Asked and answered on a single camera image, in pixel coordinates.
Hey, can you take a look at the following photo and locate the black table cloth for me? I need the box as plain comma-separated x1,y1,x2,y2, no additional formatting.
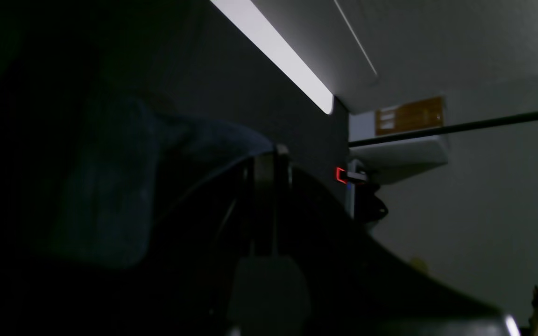
0,0,349,203

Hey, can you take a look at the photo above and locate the dark grey t-shirt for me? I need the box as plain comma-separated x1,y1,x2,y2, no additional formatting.
33,91,275,269

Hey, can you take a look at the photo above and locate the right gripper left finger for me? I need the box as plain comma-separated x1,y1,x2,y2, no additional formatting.
213,154,275,258

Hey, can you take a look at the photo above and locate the red blue clamp front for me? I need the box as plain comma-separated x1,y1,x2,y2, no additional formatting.
335,159,389,230

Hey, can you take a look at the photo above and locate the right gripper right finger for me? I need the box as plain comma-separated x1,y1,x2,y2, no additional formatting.
275,145,391,280

